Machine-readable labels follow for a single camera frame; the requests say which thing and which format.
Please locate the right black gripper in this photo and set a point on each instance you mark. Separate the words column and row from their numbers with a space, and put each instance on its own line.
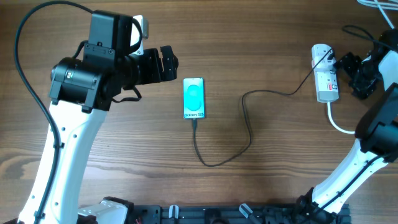
column 360, row 90

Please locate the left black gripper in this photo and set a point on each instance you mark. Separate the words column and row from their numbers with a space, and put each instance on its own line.
column 154, row 73

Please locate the blue smartphone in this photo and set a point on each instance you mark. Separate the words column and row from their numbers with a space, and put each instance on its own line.
column 193, row 98

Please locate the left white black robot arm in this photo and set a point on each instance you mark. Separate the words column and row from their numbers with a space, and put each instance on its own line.
column 84, row 86

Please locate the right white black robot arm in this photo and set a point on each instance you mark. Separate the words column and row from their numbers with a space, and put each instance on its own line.
column 375, row 144

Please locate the white power strip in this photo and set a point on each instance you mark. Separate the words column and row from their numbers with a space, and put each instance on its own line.
column 326, row 82

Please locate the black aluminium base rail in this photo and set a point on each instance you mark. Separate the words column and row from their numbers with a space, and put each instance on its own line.
column 277, row 213

